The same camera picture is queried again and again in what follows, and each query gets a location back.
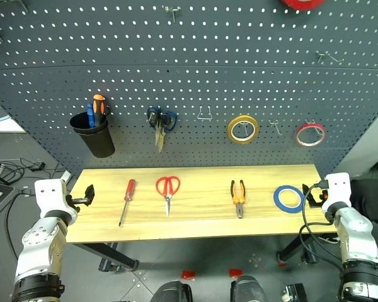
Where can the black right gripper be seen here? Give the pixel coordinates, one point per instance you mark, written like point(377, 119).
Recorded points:
point(323, 195)

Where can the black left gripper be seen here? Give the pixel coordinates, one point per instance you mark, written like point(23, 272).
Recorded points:
point(73, 201)

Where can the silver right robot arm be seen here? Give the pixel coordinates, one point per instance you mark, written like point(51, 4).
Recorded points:
point(356, 232)

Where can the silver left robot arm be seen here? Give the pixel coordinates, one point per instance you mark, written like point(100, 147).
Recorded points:
point(41, 242)

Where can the grey metal pegboard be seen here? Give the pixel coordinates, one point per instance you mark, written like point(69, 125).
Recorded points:
point(189, 78)

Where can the blue tape roll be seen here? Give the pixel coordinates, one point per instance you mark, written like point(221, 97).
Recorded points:
point(278, 201)

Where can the black table leg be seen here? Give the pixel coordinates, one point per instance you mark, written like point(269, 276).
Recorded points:
point(297, 248)
point(113, 255)

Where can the pink red tape roll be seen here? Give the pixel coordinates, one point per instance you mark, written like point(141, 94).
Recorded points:
point(299, 141)

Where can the black plastic cup holder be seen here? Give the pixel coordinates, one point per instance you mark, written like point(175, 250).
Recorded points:
point(97, 138)

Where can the dark bulky object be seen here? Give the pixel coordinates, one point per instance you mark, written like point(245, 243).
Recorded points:
point(370, 201)

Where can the orange black pliers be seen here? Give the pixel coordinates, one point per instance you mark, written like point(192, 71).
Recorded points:
point(238, 199)

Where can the blue black scissors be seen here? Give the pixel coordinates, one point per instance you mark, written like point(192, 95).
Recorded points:
point(159, 132)

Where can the small black box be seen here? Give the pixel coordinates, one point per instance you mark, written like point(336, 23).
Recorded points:
point(294, 294)

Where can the yellow tape roll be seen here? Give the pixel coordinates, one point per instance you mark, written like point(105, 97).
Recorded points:
point(231, 133)

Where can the red floor marker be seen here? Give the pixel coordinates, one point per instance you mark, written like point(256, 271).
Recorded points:
point(236, 272)
point(188, 274)

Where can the dark rounded shape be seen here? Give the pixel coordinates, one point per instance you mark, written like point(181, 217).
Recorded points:
point(247, 291)
point(173, 292)

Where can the wide red tape roll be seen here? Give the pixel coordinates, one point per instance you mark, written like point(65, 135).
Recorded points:
point(302, 3)

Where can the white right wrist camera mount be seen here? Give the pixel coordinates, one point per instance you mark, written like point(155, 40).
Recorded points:
point(338, 188)

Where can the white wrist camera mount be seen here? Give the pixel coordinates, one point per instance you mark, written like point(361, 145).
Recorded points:
point(338, 188)
point(50, 195)

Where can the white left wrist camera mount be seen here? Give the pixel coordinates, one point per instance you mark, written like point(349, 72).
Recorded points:
point(50, 195)

